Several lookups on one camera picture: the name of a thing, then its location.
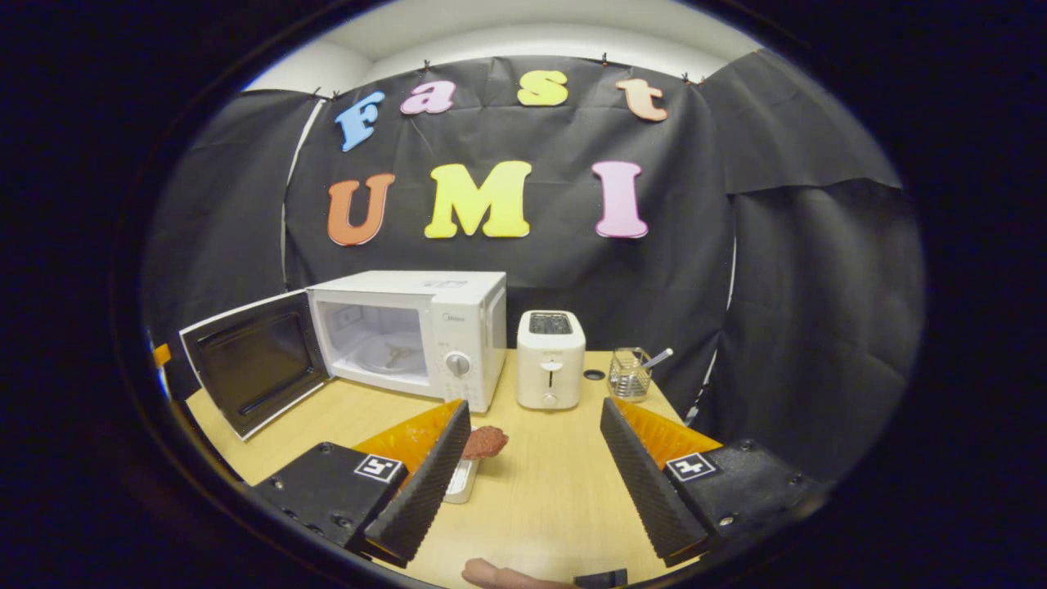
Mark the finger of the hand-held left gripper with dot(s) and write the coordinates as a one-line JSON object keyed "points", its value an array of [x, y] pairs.
{"points": [[162, 355]]}

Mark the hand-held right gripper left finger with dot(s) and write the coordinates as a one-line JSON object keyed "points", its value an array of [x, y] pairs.
{"points": [[425, 491]]}

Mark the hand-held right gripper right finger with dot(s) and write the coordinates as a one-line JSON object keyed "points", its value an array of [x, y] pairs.
{"points": [[646, 491]]}

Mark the reddish brown meat piece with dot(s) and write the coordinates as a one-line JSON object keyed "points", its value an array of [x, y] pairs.
{"points": [[488, 442]]}

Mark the white microwave oven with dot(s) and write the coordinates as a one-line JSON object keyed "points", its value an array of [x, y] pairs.
{"points": [[458, 327]]}

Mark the small white dish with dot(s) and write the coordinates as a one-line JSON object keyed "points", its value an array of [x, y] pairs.
{"points": [[464, 483]]}

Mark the small mesh utensil holder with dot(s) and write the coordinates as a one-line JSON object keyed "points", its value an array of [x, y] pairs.
{"points": [[630, 378]]}

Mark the black round desk grommet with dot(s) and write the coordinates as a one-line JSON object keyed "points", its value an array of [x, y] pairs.
{"points": [[594, 375]]}

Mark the white toaster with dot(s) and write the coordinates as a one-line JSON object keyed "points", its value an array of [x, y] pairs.
{"points": [[550, 360]]}

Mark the black backdrop cloth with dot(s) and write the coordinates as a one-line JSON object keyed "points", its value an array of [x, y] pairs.
{"points": [[777, 327]]}

